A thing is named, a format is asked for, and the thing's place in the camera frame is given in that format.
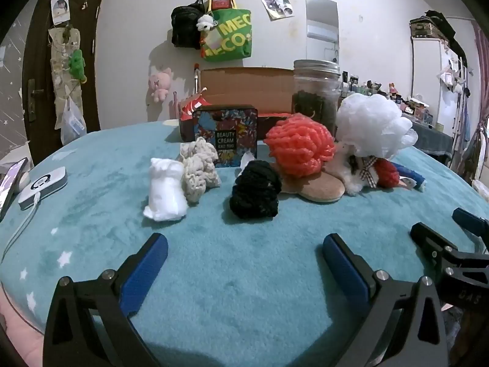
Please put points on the large glass jar metal lid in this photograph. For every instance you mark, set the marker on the large glass jar metal lid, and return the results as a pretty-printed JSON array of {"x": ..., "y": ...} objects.
[{"x": 315, "y": 95}]

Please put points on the makeup brush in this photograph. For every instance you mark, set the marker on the makeup brush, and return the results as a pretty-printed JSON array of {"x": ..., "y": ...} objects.
[{"x": 196, "y": 78}]

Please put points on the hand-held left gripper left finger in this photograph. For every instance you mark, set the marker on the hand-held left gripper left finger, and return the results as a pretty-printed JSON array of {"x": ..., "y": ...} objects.
[{"x": 149, "y": 265}]

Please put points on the pink curtain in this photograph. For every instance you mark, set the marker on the pink curtain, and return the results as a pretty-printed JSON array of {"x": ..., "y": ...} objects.
[{"x": 482, "y": 65}]

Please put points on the row of cosmetics bottles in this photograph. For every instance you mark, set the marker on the row of cosmetics bottles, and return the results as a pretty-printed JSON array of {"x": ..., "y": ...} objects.
[{"x": 382, "y": 91}]

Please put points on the wall photo print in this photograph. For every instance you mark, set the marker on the wall photo print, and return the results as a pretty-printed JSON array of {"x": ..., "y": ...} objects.
[{"x": 276, "y": 4}]

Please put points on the beige crocheted scrunchie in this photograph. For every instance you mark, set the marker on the beige crocheted scrunchie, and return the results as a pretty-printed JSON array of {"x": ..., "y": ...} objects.
[{"x": 199, "y": 172}]

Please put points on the dark wooden door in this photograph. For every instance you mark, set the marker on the dark wooden door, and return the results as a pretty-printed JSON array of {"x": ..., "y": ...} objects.
[{"x": 38, "y": 95}]

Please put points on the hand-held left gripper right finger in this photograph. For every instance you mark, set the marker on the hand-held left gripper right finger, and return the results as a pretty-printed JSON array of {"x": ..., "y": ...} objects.
[{"x": 342, "y": 269}]

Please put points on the white mesh bath pouf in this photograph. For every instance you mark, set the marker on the white mesh bath pouf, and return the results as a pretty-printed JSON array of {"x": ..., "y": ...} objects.
[{"x": 372, "y": 126}]

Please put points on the white power bank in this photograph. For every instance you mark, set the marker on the white power bank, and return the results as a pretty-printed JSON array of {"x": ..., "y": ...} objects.
[{"x": 42, "y": 188}]

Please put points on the photo print on door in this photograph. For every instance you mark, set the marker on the photo print on door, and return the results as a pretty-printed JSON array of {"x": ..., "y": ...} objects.
[{"x": 60, "y": 7}]

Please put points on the smartphone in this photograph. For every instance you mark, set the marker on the smartphone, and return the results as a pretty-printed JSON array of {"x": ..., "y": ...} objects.
[{"x": 9, "y": 185}]

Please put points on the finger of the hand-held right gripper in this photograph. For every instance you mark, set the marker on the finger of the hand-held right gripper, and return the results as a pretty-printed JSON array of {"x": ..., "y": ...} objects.
[
  {"x": 472, "y": 221},
  {"x": 429, "y": 241}
]

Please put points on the coral crocheted scrunchie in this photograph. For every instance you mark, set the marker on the coral crocheted scrunchie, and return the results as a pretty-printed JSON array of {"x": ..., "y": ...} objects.
[{"x": 300, "y": 145}]

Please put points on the clear plastic bag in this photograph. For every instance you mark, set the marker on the clear plastic bag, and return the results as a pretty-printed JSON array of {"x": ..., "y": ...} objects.
[{"x": 72, "y": 122}]

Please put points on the colourful printed tin box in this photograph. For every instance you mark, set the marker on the colourful printed tin box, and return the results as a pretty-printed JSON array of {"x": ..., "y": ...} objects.
[{"x": 225, "y": 137}]

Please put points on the black crocheted scrunchie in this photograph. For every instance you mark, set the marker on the black crocheted scrunchie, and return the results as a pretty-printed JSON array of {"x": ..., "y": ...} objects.
[{"x": 254, "y": 192}]

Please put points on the red card pouch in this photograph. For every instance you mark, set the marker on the red card pouch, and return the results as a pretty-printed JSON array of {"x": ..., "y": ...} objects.
[{"x": 220, "y": 0}]

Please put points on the green plush toy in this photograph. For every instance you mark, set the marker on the green plush toy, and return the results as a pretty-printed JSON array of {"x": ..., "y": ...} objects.
[{"x": 78, "y": 64}]

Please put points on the plush toy with slipper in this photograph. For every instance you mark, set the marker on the plush toy with slipper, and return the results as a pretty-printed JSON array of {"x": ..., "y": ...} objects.
[{"x": 352, "y": 177}]

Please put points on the clear hanging organizer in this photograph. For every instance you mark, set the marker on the clear hanging organizer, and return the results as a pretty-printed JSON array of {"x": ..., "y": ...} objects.
[{"x": 63, "y": 88}]

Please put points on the small white plush toy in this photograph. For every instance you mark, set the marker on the small white plush toy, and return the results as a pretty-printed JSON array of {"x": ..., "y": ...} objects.
[{"x": 205, "y": 23}]

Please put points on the red plush toy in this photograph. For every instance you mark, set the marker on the red plush toy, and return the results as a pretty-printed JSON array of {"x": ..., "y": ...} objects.
[{"x": 387, "y": 172}]

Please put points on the black backpack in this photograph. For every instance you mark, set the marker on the black backpack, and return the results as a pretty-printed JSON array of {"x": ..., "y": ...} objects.
[{"x": 184, "y": 26}]

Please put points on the wall mirror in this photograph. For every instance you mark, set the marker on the wall mirror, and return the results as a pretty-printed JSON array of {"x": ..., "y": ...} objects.
[{"x": 322, "y": 26}]

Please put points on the green tote bag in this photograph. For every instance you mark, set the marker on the green tote bag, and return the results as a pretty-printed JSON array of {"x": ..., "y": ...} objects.
[{"x": 227, "y": 36}]

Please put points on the blue felt roll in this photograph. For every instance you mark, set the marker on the blue felt roll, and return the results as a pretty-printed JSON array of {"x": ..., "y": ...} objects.
[{"x": 412, "y": 176}]

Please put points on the white wardrobe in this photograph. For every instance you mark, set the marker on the white wardrobe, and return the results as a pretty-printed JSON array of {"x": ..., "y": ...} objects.
[{"x": 439, "y": 84}]

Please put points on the white translucent sachet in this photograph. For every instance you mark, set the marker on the white translucent sachet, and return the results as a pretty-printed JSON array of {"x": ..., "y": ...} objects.
[{"x": 247, "y": 157}]

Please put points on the cardboard box red lining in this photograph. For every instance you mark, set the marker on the cardboard box red lining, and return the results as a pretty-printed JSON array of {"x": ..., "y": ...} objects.
[{"x": 244, "y": 86}]

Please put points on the white cloth scrunchie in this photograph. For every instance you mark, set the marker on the white cloth scrunchie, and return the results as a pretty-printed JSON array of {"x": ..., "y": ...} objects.
[{"x": 164, "y": 193}]

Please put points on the pink plush toy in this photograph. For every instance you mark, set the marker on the pink plush toy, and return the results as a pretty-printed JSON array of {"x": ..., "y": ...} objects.
[{"x": 160, "y": 82}]

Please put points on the brown round powder puff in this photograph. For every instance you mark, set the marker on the brown round powder puff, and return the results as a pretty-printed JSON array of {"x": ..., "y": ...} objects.
[{"x": 324, "y": 191}]

